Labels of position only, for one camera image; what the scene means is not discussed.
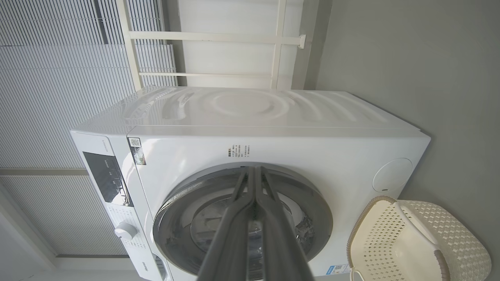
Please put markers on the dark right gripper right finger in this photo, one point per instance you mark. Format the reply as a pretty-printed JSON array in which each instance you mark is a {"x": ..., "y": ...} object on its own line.
[{"x": 279, "y": 249}]

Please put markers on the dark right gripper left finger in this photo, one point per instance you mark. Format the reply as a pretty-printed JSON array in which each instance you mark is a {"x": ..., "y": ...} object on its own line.
[{"x": 232, "y": 249}]

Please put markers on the black round glass washer door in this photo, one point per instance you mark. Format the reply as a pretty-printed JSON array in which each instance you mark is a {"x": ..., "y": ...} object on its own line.
[{"x": 312, "y": 218}]

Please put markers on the white front-load washing machine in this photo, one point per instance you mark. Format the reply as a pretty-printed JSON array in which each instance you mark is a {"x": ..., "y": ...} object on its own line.
[{"x": 312, "y": 148}]

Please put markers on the white washing machine control dial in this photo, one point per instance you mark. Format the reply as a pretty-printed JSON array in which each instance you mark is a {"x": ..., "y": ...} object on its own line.
[{"x": 125, "y": 231}]

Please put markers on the black washer control panel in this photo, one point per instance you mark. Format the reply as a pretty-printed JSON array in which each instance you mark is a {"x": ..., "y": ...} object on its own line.
[{"x": 105, "y": 179}]

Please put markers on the blue energy label sticker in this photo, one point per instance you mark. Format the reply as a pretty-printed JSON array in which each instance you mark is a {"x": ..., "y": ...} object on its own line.
[{"x": 338, "y": 269}]

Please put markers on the small printed text label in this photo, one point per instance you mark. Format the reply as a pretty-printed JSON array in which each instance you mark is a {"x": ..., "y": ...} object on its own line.
[{"x": 238, "y": 151}]

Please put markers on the round white filter cover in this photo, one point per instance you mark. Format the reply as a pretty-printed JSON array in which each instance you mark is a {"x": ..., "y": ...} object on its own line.
[{"x": 392, "y": 175}]

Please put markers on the QR code sticker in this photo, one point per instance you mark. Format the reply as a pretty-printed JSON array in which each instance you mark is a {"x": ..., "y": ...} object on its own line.
[{"x": 136, "y": 152}]

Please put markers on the cream perforated laundry basket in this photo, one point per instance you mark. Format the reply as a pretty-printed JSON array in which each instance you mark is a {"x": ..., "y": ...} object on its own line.
[{"x": 449, "y": 242}]

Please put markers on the white window blinds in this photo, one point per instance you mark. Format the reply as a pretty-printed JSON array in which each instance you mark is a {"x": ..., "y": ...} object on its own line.
[{"x": 58, "y": 97}]

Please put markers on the white metal rack frame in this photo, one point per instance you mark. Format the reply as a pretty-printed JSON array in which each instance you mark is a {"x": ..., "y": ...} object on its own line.
[{"x": 215, "y": 37}]

